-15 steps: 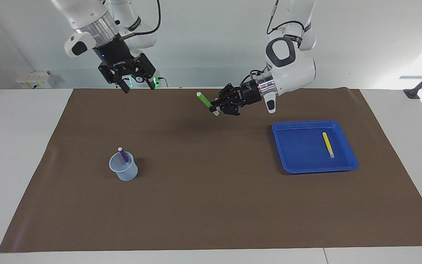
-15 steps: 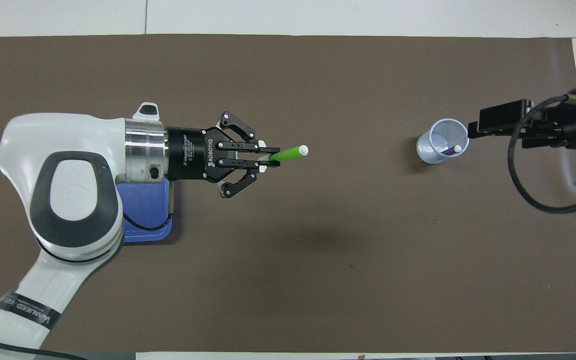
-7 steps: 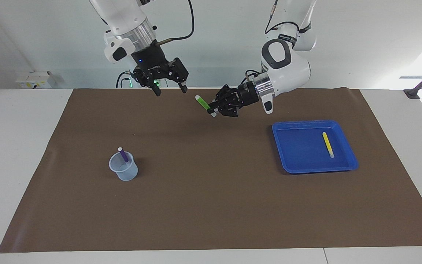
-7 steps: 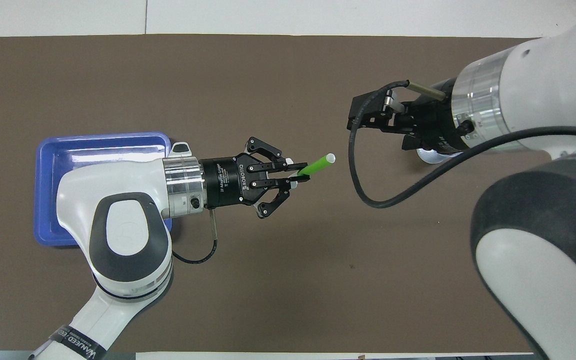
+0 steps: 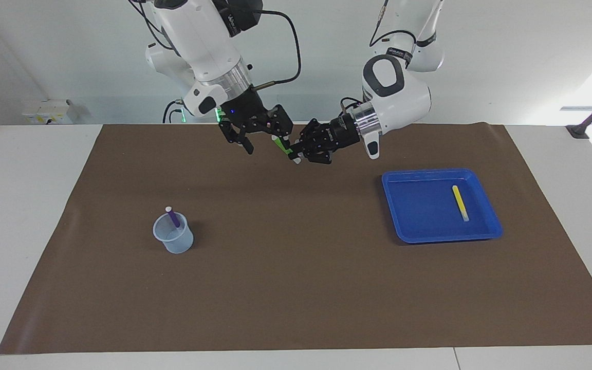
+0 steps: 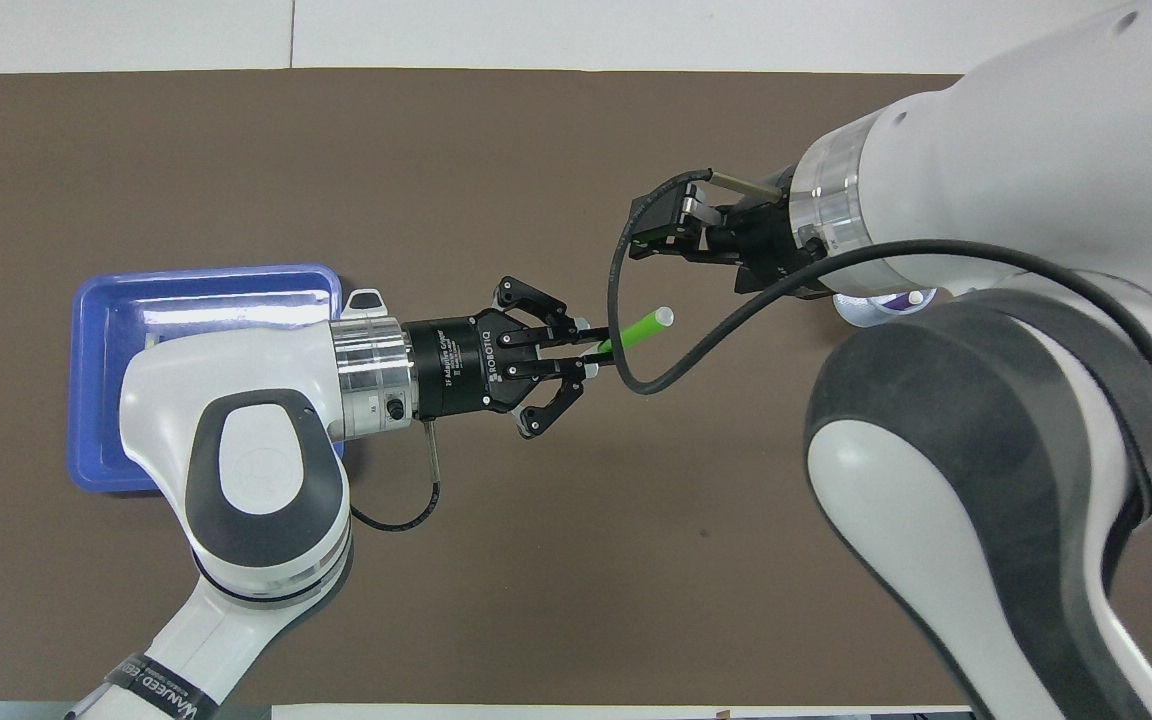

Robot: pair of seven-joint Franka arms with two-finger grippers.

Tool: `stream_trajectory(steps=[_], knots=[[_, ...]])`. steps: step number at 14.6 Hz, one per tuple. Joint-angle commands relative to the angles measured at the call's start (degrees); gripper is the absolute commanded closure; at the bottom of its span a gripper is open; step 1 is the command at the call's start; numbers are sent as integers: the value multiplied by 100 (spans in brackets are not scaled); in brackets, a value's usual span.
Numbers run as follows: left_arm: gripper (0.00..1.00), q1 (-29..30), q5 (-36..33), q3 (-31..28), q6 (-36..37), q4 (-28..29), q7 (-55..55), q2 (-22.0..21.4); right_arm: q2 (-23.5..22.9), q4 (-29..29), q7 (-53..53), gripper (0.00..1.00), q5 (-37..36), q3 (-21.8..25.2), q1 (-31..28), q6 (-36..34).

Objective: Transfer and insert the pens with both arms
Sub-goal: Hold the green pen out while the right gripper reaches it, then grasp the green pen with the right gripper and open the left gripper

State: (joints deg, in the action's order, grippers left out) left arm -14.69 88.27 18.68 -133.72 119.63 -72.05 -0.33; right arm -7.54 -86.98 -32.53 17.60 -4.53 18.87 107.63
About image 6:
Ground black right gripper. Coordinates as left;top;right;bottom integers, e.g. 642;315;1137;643
628;168;829;298

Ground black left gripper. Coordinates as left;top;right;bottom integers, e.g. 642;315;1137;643
406;275;620;440

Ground green marker pen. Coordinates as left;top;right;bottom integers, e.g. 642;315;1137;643
596;305;675;356

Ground translucent plastic cup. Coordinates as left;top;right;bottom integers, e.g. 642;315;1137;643
834;285;952;329

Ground brown table mat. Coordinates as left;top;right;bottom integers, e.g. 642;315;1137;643
0;68;1152;706

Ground blue plastic tray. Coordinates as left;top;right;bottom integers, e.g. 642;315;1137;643
68;263;345;493

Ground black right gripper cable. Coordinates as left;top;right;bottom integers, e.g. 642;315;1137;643
608;168;1152;396

